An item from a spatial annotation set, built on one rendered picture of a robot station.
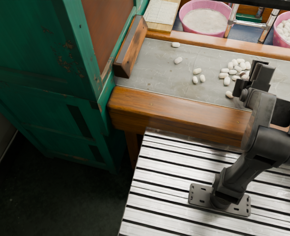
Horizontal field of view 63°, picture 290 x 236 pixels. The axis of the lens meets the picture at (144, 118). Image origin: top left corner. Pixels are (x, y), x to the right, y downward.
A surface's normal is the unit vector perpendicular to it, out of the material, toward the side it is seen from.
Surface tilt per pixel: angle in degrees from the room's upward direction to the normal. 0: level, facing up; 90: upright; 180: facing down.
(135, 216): 0
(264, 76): 50
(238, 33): 0
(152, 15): 0
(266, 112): 19
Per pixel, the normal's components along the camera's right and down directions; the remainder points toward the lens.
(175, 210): -0.02, -0.51
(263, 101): -0.14, -0.23
